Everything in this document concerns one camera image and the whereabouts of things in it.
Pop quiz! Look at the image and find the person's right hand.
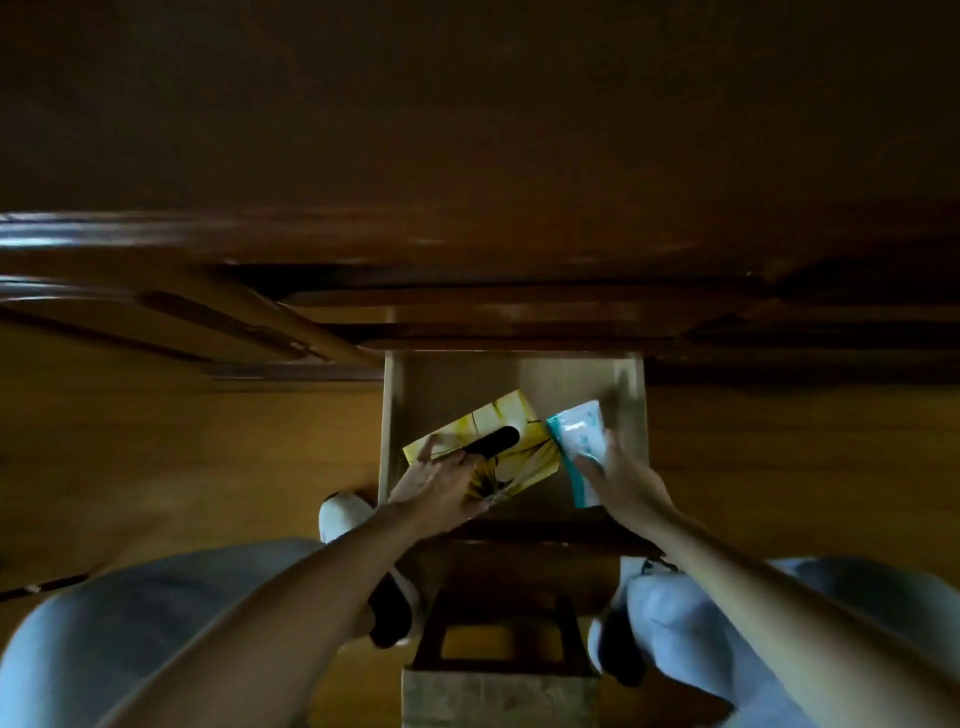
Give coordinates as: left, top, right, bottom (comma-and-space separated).
573, 429, 678, 539

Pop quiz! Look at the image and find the person's left hand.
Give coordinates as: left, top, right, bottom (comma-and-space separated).
385, 432, 493, 543

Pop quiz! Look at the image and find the white and teal tissue packet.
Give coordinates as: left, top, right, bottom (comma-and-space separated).
545, 399, 609, 510

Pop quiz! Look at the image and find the yellow flower-print tissue box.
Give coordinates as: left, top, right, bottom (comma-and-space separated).
402, 389, 563, 505

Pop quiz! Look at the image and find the person's left forearm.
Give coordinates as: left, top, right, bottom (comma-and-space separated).
96, 504, 421, 728

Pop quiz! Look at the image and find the person's right forearm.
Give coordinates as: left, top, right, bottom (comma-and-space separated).
646, 504, 960, 728

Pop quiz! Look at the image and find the open wooden drawer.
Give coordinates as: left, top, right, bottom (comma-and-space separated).
378, 349, 664, 560

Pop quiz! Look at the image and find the person's left white shoe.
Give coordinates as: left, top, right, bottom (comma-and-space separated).
318, 490, 423, 651

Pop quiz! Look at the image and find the person's white shoe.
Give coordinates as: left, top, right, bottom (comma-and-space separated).
586, 555, 680, 689
318, 490, 423, 651

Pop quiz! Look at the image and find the person's right white shoe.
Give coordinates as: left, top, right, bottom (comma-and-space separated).
586, 555, 680, 689

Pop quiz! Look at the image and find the person's right leg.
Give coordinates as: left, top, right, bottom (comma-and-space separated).
622, 555, 960, 728

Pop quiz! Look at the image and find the person's leg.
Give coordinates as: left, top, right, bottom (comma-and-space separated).
0, 537, 376, 728
622, 555, 960, 728

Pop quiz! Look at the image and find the small wooden stool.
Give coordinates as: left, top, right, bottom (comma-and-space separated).
400, 558, 603, 728

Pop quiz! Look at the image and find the dark wooden cabinet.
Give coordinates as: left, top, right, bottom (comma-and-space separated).
0, 0, 960, 393

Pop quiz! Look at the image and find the person's left leg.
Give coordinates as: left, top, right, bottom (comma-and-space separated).
0, 537, 376, 728

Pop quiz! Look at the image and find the black cable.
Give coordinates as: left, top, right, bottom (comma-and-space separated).
0, 573, 93, 603

